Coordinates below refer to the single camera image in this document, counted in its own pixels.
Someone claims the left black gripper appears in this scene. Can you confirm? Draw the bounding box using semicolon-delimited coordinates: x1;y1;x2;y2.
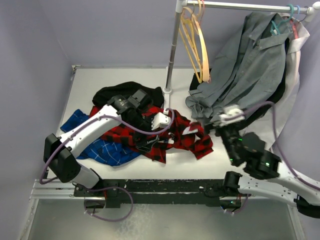
127;112;160;153

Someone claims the red black plaid shirt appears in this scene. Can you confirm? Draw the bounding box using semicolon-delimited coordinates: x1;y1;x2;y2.
100;110;213;163

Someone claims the pink wire hanger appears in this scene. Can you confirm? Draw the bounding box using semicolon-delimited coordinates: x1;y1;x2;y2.
197;0;205;21

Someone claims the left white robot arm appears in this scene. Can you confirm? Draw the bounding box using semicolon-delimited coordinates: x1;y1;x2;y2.
43;89;159;196

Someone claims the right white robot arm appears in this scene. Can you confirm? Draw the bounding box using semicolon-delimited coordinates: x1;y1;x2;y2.
214;124;320;219

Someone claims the white hanging shirt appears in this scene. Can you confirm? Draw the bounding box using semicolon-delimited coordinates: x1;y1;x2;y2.
240;18;310;150

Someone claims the blue checked shirt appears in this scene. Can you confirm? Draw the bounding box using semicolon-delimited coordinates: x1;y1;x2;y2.
60;109;141;167

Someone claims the black shirt on table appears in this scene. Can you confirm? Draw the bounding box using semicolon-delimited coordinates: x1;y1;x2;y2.
92;81;165;108

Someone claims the grey hanging shirt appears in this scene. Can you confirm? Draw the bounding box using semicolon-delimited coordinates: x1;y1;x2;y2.
185;12;291;124

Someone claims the cream plastic hanger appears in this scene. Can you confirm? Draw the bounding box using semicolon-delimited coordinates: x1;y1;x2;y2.
191;13;210;83

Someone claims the yellow plastic hanger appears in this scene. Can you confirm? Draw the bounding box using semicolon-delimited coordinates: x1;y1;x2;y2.
178;7;203;84

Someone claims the teal plastic hanger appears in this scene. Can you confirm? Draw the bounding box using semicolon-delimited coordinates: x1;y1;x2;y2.
270;4;295;36

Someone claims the metal clothes rack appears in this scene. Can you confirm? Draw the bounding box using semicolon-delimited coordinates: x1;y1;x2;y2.
161;0;320;111

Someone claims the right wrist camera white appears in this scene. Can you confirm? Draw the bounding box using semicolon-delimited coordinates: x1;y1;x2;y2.
219;104;245;126

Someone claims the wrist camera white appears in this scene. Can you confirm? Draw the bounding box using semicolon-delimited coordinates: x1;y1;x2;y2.
151;112;172;131
219;104;245;126

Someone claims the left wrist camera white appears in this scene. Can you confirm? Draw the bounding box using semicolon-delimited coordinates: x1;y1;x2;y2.
151;112;172;131

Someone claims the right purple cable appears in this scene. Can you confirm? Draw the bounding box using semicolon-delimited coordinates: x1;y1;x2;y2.
223;101;320;216

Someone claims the purple cable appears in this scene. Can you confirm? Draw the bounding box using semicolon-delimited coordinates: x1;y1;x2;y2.
39;107;176;223
223;101;320;216

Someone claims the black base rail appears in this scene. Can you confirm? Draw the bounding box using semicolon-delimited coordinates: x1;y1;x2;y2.
74;179;246;211

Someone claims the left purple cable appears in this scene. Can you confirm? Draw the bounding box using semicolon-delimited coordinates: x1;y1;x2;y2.
39;107;176;223

